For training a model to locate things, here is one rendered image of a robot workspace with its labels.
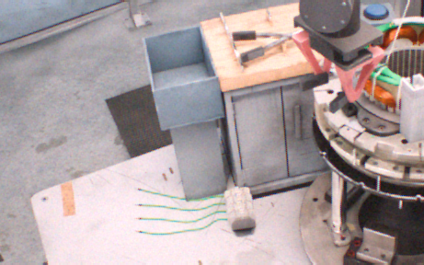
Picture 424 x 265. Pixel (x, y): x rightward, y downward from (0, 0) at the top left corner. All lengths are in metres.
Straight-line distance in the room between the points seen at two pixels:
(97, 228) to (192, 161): 0.23
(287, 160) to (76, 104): 1.81
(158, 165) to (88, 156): 1.30
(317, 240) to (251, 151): 0.20
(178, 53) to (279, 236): 0.38
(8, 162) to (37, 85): 0.51
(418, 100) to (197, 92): 0.40
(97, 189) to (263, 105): 0.40
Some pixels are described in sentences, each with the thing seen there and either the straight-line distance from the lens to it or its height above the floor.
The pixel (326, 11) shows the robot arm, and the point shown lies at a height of 1.34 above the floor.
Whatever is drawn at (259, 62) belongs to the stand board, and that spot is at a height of 1.07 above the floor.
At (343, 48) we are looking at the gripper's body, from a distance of 0.82.
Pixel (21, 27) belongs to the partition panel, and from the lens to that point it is 3.29.
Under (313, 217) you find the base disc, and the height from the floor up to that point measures 0.80.
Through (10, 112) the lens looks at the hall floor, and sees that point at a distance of 3.08.
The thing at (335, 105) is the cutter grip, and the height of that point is 1.18.
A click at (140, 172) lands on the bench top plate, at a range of 1.41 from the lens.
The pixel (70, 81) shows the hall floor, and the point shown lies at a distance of 3.14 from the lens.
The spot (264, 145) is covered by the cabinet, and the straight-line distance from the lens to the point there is 1.24.
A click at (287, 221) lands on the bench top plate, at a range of 1.27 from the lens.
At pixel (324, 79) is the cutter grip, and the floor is 1.17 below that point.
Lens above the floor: 1.72
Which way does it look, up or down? 40 degrees down
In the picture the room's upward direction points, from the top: 10 degrees counter-clockwise
